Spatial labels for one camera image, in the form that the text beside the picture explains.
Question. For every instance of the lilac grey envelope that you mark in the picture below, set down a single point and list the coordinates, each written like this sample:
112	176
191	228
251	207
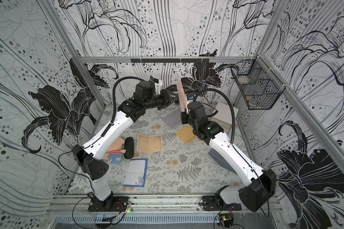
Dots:
173	119

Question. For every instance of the dark grey envelope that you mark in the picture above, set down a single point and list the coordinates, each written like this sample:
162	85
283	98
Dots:
220	160

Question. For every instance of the white blue-bordered letter paper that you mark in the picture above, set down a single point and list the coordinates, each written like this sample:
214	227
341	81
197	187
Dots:
136	173

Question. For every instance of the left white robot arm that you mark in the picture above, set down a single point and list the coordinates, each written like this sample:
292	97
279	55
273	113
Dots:
89	156

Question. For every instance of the small electronics board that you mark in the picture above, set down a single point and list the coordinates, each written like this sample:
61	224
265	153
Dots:
225	220

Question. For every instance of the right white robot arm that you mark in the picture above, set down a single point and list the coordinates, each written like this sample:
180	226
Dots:
259	184

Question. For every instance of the black bar on rail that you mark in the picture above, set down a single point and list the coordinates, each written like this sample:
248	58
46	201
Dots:
170	60

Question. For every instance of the white mini drawer cabinet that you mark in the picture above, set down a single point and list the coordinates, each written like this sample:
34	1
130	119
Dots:
223	117

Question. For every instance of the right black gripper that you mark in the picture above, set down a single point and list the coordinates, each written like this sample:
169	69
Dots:
185	117

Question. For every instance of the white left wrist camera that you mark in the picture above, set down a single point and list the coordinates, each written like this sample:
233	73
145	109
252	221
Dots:
158	85

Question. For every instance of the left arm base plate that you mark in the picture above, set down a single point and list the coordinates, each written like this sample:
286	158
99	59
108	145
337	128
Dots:
111	204

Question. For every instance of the black wire mesh basket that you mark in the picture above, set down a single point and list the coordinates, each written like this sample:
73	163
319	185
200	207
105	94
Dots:
257	89

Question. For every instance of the pink plush doll toy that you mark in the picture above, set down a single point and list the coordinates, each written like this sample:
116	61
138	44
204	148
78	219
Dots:
115	152

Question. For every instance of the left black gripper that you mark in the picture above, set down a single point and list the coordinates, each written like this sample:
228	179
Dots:
164	98

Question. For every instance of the yellow kraft envelope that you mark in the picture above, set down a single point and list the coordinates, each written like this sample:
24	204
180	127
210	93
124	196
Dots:
186	134

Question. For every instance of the pink envelope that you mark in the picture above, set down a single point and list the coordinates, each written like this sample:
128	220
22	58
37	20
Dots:
181	95

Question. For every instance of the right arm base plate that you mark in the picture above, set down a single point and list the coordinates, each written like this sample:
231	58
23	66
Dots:
213	203

